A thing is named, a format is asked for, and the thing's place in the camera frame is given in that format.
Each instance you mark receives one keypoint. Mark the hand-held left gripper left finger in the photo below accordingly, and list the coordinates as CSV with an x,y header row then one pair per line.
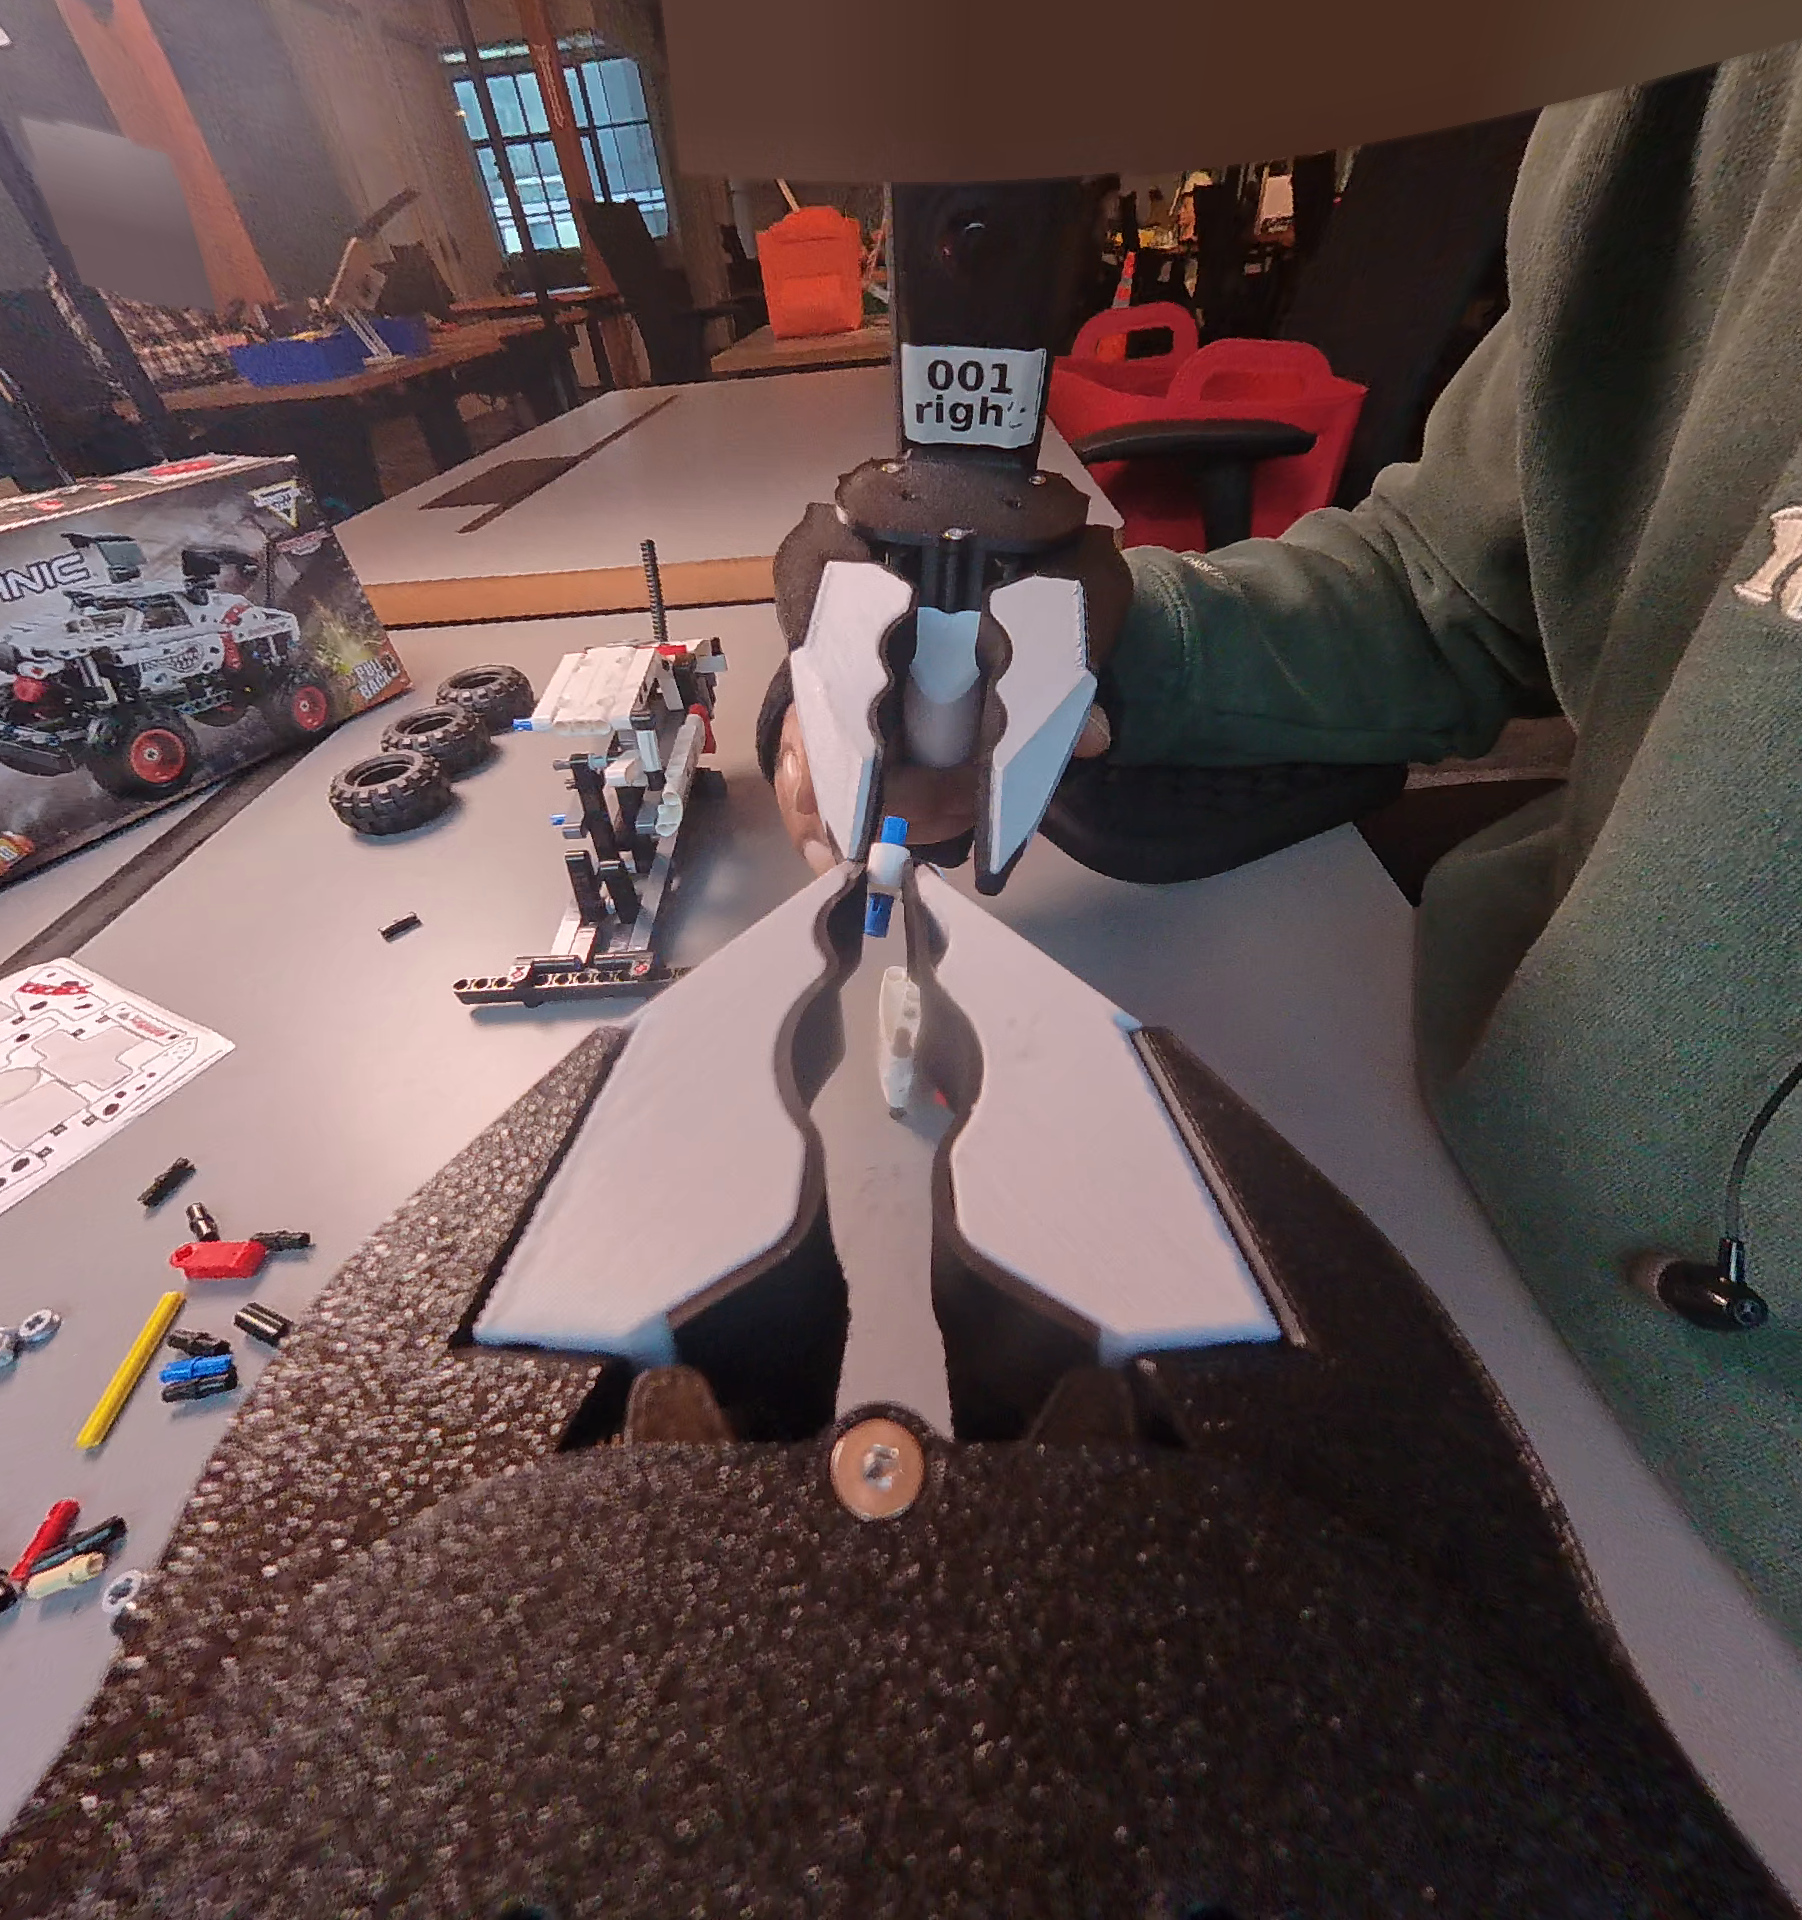
x,y
660,1188

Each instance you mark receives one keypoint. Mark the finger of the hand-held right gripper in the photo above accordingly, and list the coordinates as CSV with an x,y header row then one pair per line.
x,y
851,676
1039,690

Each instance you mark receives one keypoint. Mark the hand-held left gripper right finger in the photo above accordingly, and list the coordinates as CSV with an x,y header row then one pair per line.
x,y
1113,1188

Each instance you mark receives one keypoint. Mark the small white blue brick piece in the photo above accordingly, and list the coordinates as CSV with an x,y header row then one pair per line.
x,y
888,865

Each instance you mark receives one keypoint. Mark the red white black brick subassembly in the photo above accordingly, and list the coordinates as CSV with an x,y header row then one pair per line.
x,y
896,1036

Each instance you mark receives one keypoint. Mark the person's right forearm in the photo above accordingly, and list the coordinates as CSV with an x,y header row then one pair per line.
x,y
1321,630

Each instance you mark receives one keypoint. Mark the grey desk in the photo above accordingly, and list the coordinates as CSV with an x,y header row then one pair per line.
x,y
391,1053

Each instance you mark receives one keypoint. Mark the person's right hand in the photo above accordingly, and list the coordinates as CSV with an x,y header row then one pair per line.
x,y
795,796

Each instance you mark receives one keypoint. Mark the orange bin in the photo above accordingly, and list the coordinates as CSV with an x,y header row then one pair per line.
x,y
810,278

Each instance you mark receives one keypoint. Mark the thin black rod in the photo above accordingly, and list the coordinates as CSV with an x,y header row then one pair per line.
x,y
653,587

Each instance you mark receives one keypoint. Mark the partly built toy brick vehicle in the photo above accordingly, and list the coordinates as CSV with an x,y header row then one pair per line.
x,y
618,796

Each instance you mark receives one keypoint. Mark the grey neighbouring table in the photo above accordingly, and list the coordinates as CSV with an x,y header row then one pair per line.
x,y
693,467

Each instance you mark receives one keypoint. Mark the red crate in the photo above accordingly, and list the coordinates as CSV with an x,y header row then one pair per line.
x,y
1230,391

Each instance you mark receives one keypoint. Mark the wooden plank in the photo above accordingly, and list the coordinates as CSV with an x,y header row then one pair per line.
x,y
542,596

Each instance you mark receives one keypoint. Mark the black toy tyre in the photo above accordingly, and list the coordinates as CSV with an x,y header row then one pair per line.
x,y
384,792
489,696
438,738

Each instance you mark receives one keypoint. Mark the window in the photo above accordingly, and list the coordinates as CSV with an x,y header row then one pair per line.
x,y
557,136

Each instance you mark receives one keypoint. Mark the short black brick piece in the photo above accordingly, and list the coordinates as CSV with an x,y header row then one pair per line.
x,y
171,1184

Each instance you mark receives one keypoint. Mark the pile of small toy bricks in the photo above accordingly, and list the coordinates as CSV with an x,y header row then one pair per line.
x,y
126,1366

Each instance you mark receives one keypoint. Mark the wooden background table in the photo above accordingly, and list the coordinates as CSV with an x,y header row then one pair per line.
x,y
331,391

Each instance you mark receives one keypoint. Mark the sticker sheet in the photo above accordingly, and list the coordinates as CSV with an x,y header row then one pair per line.
x,y
63,1081

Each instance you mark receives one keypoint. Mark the person's green sweater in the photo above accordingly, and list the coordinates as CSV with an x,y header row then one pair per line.
x,y
1652,901

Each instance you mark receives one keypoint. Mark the blue tray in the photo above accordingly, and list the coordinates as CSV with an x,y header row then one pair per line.
x,y
316,350

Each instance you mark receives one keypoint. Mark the toy truck box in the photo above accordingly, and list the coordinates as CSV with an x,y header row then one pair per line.
x,y
120,630

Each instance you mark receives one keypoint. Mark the wooden pillar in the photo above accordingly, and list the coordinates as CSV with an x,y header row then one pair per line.
x,y
167,136

